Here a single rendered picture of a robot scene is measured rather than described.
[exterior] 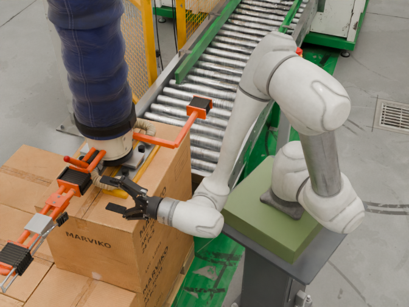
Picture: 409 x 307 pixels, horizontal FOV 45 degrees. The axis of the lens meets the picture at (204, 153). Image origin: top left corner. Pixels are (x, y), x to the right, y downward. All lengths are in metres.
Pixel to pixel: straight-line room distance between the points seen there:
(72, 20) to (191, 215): 0.69
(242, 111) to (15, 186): 1.51
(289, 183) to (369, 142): 1.92
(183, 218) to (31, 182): 1.21
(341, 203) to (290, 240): 0.29
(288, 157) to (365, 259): 1.30
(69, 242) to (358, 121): 2.49
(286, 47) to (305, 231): 0.82
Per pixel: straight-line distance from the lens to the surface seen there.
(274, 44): 1.33
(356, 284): 2.85
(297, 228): 1.92
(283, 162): 1.80
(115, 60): 1.64
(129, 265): 1.94
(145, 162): 1.97
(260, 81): 1.32
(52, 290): 2.17
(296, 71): 1.26
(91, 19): 1.53
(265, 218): 1.93
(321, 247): 1.99
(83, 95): 1.70
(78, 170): 1.80
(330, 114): 1.21
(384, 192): 3.35
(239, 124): 1.41
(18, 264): 1.58
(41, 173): 2.64
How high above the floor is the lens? 2.31
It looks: 43 degrees down
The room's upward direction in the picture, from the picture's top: straight up
